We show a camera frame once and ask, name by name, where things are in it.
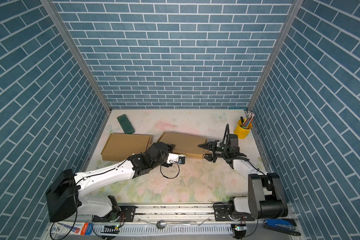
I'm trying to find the white slotted cable duct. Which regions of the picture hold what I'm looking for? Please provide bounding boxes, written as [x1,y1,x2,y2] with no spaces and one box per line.
[94,224,233,237]

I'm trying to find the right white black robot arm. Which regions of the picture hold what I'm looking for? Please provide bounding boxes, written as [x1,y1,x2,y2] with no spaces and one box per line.
[198,134,288,219]

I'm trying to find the blue black pliers tool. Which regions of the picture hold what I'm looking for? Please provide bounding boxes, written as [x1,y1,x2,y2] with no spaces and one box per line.
[264,219,301,236]

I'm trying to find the green rectangular sponge block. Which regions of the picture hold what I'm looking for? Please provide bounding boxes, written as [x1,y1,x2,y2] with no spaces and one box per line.
[117,114,135,134]

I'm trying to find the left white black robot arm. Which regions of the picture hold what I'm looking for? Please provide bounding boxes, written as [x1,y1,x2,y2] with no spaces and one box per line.
[46,142,179,223]

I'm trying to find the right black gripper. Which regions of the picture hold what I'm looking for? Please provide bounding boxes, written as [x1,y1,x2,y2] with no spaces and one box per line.
[199,141,230,163]

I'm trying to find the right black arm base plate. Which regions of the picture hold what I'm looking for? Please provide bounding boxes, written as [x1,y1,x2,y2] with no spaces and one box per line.
[213,203,255,222]

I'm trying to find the metal spoon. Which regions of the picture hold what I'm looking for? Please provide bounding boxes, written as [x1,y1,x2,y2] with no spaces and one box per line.
[138,219,209,230]

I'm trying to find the cardboard box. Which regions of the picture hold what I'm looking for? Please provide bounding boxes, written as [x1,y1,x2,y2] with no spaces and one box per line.
[157,132,211,159]
[101,133,152,162]

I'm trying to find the pens in cup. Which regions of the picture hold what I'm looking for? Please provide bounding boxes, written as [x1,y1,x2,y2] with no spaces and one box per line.
[241,113,255,129]

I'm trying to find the white blue product package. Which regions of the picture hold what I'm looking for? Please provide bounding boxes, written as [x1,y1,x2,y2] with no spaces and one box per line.
[51,222,93,236]

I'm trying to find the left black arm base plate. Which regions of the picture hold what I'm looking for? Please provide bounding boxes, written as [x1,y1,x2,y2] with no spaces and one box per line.
[93,206,137,223]

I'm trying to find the yellow pen cup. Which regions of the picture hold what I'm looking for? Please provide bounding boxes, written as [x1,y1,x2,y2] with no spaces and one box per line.
[234,120,252,139]

